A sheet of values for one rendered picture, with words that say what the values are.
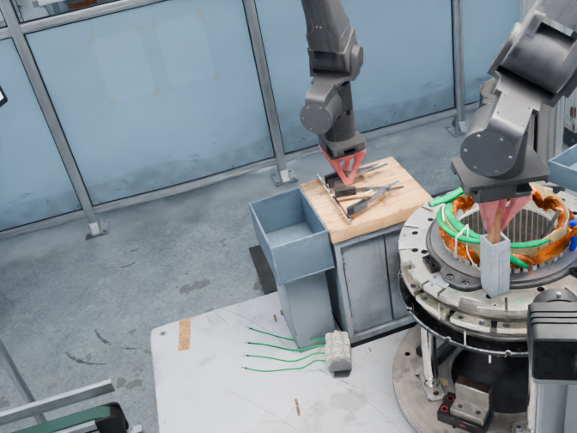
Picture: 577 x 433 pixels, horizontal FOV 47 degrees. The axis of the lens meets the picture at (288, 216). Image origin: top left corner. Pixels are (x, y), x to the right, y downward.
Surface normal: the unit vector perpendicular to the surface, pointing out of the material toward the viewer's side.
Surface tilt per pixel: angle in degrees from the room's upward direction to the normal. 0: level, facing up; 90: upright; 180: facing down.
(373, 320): 90
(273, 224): 90
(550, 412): 90
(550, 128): 90
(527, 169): 6
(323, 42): 115
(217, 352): 0
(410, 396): 0
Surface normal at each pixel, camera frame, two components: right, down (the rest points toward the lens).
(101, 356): -0.17, -0.82
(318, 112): -0.39, 0.56
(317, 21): -0.32, 0.86
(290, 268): 0.28, 0.49
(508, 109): 0.25, -0.58
